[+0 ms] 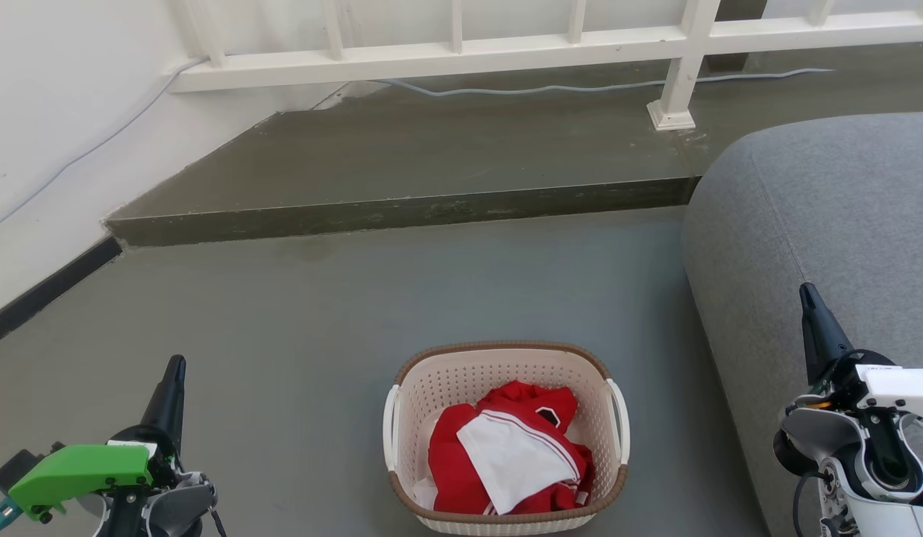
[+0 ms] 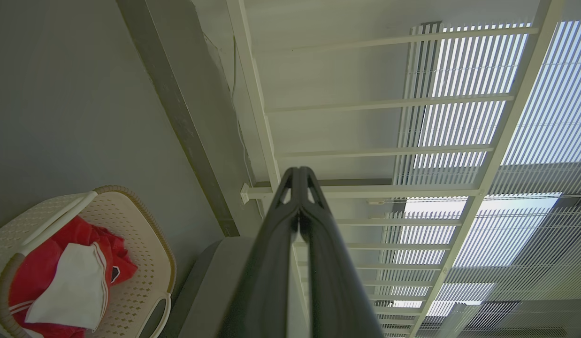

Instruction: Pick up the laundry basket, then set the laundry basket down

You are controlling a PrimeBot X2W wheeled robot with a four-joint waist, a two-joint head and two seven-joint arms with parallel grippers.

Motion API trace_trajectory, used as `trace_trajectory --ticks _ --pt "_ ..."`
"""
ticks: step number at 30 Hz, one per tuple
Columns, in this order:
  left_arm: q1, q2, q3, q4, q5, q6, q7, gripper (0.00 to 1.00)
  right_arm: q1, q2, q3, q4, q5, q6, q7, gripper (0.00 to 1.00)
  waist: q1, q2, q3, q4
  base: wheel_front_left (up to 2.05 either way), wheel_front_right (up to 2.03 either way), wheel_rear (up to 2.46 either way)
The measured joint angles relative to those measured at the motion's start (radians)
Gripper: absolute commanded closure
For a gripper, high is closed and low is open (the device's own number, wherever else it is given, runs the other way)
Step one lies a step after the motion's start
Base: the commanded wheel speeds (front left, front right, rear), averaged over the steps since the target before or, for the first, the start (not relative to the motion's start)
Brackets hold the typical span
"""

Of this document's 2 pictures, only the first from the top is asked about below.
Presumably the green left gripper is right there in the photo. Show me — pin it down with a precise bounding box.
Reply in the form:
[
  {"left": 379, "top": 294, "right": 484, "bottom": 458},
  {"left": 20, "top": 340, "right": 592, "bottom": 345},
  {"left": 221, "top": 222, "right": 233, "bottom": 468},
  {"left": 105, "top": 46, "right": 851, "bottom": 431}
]
[{"left": 8, "top": 354, "right": 188, "bottom": 523}]

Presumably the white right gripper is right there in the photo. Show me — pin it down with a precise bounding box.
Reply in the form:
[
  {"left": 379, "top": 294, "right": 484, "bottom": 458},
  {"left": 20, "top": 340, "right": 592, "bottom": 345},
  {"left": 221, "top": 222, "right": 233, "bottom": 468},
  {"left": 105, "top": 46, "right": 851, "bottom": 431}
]
[{"left": 786, "top": 282, "right": 923, "bottom": 418}]

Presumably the beige perforated laundry basket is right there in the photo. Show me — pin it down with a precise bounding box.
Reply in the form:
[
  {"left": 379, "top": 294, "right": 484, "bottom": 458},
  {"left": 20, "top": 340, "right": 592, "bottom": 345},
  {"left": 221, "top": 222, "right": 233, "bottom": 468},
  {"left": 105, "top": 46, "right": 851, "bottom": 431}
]
[{"left": 382, "top": 342, "right": 631, "bottom": 536}]

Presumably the grey fabric sofa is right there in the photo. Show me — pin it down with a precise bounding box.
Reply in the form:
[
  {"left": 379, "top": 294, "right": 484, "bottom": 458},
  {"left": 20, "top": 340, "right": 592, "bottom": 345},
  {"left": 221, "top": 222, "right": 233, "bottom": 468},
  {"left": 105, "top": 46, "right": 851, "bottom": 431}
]
[{"left": 681, "top": 112, "right": 923, "bottom": 537}]

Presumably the black baseboard strip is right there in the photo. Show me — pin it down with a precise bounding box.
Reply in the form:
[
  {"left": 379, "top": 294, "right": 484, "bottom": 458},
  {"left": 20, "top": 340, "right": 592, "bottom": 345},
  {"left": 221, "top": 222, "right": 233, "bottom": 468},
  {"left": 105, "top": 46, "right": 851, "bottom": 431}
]
[{"left": 0, "top": 237, "right": 124, "bottom": 350}]

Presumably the red sports garment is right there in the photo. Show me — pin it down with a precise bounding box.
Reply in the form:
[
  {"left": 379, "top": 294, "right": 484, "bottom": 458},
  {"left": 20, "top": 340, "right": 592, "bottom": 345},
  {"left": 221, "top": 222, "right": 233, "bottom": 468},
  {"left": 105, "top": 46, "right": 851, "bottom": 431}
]
[{"left": 428, "top": 380, "right": 596, "bottom": 517}]

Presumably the white garment with red stripes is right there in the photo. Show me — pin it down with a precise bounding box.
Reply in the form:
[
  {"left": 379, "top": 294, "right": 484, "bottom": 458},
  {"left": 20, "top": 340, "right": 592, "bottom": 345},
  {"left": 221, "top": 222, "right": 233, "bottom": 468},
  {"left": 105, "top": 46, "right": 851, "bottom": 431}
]
[{"left": 456, "top": 409, "right": 582, "bottom": 515}]

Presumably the white railing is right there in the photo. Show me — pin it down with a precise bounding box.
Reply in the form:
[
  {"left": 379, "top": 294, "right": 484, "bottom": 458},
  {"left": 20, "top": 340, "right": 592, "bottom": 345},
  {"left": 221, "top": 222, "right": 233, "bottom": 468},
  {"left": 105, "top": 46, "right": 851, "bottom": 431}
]
[{"left": 167, "top": 0, "right": 923, "bottom": 132}]

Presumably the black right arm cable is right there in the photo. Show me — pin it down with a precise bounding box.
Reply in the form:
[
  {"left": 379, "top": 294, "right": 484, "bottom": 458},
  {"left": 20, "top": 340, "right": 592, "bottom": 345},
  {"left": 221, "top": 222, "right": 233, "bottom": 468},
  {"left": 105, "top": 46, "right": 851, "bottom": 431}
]
[{"left": 793, "top": 470, "right": 831, "bottom": 537}]

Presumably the thin pale grey cable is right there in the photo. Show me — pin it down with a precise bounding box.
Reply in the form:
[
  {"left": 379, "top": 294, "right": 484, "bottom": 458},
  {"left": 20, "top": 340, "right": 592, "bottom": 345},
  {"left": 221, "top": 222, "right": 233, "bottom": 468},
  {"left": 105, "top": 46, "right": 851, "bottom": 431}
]
[
  {"left": 0, "top": 56, "right": 209, "bottom": 236},
  {"left": 372, "top": 67, "right": 835, "bottom": 98}
]

